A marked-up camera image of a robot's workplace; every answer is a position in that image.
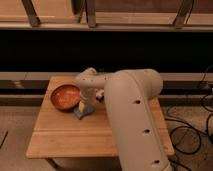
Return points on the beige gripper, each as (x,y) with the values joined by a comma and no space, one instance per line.
(88,97)

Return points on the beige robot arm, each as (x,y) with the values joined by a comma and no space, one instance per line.
(127,94)

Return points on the orange bowl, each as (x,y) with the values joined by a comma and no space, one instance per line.
(65,97)

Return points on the wooden table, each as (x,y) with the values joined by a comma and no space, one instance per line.
(59,134)

